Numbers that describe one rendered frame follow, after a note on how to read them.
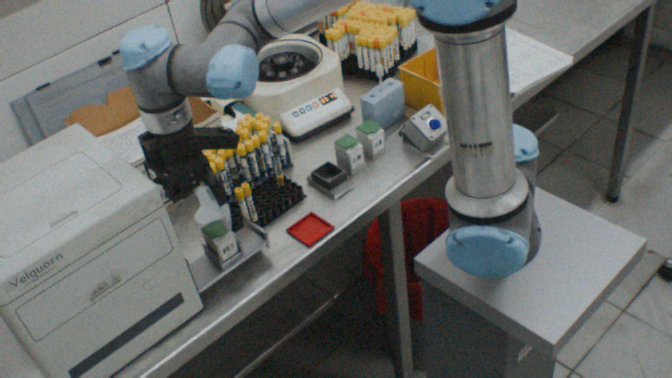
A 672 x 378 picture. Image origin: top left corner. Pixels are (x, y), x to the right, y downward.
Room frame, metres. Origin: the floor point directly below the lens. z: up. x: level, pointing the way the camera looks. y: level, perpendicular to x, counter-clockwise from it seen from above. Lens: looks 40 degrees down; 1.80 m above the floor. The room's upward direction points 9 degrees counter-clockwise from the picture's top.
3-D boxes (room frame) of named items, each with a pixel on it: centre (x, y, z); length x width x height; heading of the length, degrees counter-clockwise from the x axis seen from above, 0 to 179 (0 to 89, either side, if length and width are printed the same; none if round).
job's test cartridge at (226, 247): (0.91, 0.22, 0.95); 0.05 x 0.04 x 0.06; 38
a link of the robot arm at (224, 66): (0.88, 0.13, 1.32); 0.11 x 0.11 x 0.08; 68
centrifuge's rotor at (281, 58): (1.46, 0.08, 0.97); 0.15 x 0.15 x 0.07
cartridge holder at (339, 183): (1.12, 0.01, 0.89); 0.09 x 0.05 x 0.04; 36
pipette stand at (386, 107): (1.29, -0.14, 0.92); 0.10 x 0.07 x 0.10; 129
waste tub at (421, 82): (1.36, -0.28, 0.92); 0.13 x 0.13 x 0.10; 35
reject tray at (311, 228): (0.99, 0.06, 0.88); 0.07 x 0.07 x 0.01; 38
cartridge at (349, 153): (1.17, -0.04, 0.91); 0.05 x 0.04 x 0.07; 38
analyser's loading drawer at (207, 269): (0.90, 0.24, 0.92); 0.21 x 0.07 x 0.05; 128
